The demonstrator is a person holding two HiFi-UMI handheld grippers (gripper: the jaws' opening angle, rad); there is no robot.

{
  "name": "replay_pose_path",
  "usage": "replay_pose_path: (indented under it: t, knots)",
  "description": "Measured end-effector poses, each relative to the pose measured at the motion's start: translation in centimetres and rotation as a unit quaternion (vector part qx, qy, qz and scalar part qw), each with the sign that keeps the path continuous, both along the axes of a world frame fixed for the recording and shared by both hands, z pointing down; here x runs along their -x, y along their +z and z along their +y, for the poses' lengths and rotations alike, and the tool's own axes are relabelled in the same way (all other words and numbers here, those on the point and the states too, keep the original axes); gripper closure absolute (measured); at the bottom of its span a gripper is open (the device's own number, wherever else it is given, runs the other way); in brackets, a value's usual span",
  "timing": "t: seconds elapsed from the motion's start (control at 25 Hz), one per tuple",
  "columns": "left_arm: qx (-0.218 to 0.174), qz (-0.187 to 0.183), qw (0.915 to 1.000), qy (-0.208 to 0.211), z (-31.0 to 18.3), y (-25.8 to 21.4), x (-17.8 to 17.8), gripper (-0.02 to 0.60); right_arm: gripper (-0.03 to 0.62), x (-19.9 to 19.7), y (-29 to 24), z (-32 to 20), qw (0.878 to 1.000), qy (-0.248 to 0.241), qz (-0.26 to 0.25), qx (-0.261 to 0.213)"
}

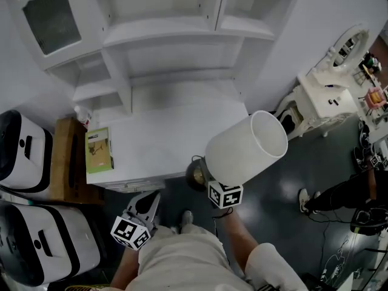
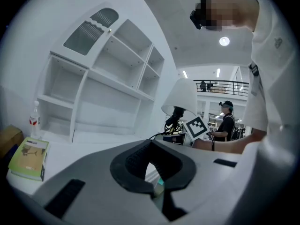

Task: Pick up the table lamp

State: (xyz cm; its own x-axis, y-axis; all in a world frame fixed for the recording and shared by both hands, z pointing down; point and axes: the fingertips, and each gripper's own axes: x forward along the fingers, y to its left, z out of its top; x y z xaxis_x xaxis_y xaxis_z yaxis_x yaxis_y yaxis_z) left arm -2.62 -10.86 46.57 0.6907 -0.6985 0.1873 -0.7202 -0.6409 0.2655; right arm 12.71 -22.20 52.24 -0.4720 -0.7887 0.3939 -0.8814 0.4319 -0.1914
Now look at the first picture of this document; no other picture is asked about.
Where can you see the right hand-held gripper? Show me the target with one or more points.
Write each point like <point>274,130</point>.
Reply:
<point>225,194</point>

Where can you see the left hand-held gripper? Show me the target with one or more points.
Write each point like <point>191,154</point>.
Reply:
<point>130,232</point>

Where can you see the white table lamp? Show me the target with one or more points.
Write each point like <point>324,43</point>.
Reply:
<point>236,156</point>

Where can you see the person's left forearm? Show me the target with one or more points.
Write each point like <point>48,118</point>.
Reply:
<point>124,268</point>

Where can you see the person's right forearm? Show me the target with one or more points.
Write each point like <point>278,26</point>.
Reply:
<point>242,241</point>

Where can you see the white table top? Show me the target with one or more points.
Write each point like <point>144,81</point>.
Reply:
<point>151,150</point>

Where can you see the white desk hutch shelving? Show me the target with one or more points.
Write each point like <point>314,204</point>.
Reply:
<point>175,41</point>

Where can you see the person's white shoe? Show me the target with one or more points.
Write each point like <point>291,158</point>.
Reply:
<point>187,220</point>

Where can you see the person's white garment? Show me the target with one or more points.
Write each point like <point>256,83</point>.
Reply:
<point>182,262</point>

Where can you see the green flat box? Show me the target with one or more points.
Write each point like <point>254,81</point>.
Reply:
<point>98,150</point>

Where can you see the brown cardboard box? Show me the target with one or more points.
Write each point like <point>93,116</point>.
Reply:
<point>62,168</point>

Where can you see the yellow mesh racket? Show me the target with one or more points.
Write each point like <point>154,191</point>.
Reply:
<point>88,288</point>

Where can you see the large white black machine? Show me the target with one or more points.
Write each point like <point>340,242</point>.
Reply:
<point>51,238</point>

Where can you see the white vanity stool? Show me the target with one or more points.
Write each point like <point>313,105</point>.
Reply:
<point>292,114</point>

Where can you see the clear bottle with red label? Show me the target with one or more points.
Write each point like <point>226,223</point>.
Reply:
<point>83,118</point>

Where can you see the white vanity table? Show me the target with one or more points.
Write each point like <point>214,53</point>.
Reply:
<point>321,102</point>

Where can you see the small dark object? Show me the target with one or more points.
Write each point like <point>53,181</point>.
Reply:
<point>333,102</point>

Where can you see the small white black machine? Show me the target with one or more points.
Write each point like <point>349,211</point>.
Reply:
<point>21,150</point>

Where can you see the black equipment bag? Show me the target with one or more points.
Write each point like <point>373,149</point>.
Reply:
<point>368,221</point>

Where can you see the white picture board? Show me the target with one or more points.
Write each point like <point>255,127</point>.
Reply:
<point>347,283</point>

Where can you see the white oval vanity mirror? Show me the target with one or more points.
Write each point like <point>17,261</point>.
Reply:
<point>342,67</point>

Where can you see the pink chair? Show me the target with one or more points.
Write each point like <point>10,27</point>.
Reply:
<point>376,97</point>

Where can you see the glass hutch cabinet door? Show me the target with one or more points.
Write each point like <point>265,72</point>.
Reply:
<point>51,20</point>

